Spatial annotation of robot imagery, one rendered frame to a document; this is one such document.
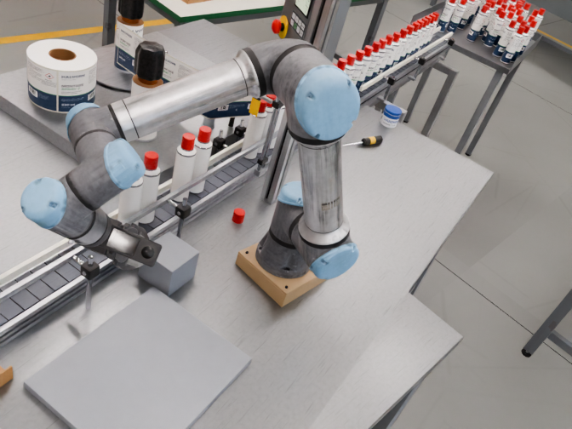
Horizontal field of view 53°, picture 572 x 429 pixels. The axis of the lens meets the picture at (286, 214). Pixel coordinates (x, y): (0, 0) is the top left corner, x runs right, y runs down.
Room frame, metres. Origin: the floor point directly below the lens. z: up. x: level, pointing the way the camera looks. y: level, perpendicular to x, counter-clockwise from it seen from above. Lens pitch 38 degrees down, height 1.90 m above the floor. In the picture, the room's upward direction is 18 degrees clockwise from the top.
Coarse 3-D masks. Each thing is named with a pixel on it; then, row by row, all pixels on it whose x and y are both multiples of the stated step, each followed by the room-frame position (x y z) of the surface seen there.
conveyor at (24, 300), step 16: (224, 160) 1.47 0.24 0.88; (240, 160) 1.50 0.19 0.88; (256, 160) 1.53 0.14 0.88; (224, 176) 1.39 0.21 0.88; (208, 192) 1.29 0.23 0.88; (160, 208) 1.16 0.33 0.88; (160, 224) 1.10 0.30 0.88; (80, 256) 0.91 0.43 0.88; (96, 256) 0.93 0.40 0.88; (32, 272) 0.82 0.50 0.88; (64, 272) 0.85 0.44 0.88; (0, 288) 0.76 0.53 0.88; (32, 288) 0.78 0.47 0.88; (48, 288) 0.80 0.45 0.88; (0, 304) 0.72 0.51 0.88; (16, 304) 0.73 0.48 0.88; (32, 304) 0.74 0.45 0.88; (0, 320) 0.68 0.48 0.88
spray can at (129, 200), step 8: (136, 184) 1.03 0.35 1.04; (128, 192) 1.02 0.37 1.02; (136, 192) 1.03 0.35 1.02; (120, 200) 1.03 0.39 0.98; (128, 200) 1.02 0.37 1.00; (136, 200) 1.03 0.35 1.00; (120, 208) 1.03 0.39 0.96; (128, 208) 1.02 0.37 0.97; (136, 208) 1.03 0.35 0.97; (120, 216) 1.02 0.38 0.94; (128, 216) 1.02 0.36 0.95; (136, 224) 1.04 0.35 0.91
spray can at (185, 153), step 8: (184, 136) 1.22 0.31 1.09; (192, 136) 1.23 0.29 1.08; (184, 144) 1.22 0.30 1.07; (192, 144) 1.22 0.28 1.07; (176, 152) 1.22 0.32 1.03; (184, 152) 1.21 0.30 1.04; (192, 152) 1.22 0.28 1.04; (176, 160) 1.21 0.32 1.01; (184, 160) 1.21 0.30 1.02; (192, 160) 1.22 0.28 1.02; (176, 168) 1.21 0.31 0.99; (184, 168) 1.21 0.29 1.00; (192, 168) 1.23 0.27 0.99; (176, 176) 1.21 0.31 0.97; (184, 176) 1.21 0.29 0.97; (176, 184) 1.21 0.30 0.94; (184, 184) 1.21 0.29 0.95; (184, 192) 1.21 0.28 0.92; (176, 200) 1.21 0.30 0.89
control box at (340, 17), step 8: (288, 0) 1.53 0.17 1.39; (312, 0) 1.42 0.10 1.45; (344, 0) 1.45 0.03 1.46; (288, 8) 1.52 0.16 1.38; (296, 8) 1.48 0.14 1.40; (312, 8) 1.41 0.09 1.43; (344, 8) 1.45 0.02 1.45; (288, 16) 1.51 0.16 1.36; (304, 16) 1.43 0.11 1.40; (336, 16) 1.44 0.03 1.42; (344, 16) 1.45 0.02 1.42; (288, 24) 1.50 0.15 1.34; (336, 24) 1.45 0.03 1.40; (280, 32) 1.52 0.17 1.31; (288, 32) 1.49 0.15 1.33; (304, 32) 1.42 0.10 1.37; (336, 32) 1.45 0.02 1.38; (328, 40) 1.44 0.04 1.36; (336, 40) 1.45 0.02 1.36; (328, 48) 1.44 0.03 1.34; (328, 56) 1.45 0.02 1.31
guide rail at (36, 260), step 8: (240, 144) 1.54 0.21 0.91; (224, 152) 1.46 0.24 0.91; (216, 160) 1.43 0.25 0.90; (168, 184) 1.23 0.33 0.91; (160, 192) 1.20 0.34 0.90; (112, 216) 1.04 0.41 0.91; (64, 240) 0.91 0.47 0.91; (48, 248) 0.87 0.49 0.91; (56, 248) 0.88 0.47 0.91; (64, 248) 0.90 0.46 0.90; (32, 256) 0.84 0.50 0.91; (40, 256) 0.84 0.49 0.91; (48, 256) 0.86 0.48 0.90; (24, 264) 0.81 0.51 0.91; (32, 264) 0.82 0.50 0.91; (8, 272) 0.77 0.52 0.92; (16, 272) 0.79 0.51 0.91; (0, 280) 0.75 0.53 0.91; (8, 280) 0.77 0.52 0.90
